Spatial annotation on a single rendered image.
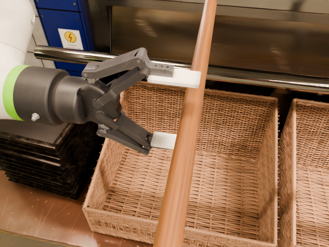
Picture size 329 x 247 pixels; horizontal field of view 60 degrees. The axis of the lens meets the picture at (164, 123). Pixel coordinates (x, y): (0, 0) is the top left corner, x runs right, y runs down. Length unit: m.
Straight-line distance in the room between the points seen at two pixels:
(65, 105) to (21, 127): 0.51
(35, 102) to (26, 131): 0.48
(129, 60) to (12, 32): 0.23
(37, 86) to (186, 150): 0.24
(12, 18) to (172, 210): 0.40
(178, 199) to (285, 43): 0.74
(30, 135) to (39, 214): 0.31
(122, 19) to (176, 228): 0.80
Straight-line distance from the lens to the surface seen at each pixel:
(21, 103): 0.48
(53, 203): 1.11
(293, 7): 0.92
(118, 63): 0.39
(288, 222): 0.94
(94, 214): 0.89
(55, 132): 0.90
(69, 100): 0.45
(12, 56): 0.54
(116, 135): 0.50
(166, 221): 0.32
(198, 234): 0.84
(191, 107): 0.43
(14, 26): 0.55
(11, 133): 0.95
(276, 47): 0.98
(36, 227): 1.09
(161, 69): 0.39
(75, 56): 0.63
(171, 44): 0.98
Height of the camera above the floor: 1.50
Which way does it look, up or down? 46 degrees down
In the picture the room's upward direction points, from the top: straight up
